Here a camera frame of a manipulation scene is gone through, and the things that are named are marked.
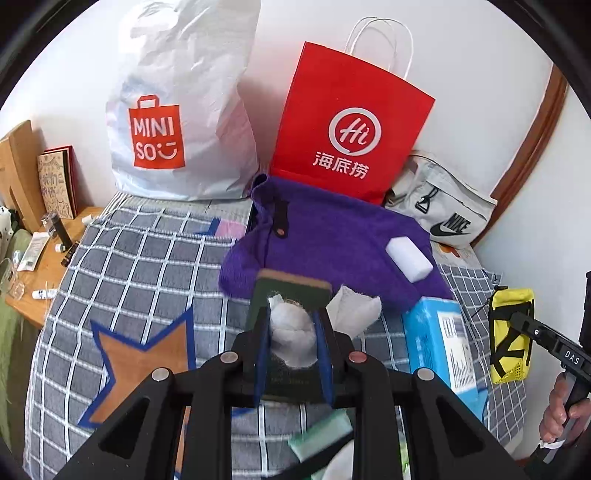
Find person's right forearm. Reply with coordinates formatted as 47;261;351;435
525;438;591;480

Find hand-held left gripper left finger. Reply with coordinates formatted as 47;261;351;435
53;298;278;480

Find purple cloth tray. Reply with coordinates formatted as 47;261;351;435
219;174;455;315

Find green bedding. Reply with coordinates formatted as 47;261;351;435
0;225;44;462

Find brown wooden door frame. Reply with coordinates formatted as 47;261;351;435
489;64;570;246

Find blue tissue pack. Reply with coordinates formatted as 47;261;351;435
401;296;486;408

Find patterned notebook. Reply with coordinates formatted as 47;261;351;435
37;145;80;220

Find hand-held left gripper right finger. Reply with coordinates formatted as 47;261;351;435
315;308;528;480

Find green wet wipes pack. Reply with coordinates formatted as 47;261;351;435
288;410;354;463

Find red paper bag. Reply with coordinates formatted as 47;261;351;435
269;17;436;206

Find dark green box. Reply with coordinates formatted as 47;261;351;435
247;269;333;406

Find person's right hand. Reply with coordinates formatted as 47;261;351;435
539;373;591;445

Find clear plastic piece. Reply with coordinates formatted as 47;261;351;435
0;257;26;298

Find yellow mesh pouch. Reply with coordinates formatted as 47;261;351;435
488;287;536;385

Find white sponge block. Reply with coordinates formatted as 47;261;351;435
386;239;435;281

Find white plastic shopping bag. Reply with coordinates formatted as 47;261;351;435
105;0;260;202

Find grey checked bedsheet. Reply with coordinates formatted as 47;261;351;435
25;191;529;480

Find black cylinder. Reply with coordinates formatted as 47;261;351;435
48;212;75;253

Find wooden nightstand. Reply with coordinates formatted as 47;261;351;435
4;207;105;329

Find wooden headboard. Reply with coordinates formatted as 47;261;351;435
0;120;48;232

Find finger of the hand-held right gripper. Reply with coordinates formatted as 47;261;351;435
506;311;591;371

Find grey waist bag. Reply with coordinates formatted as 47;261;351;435
383;150;498;246

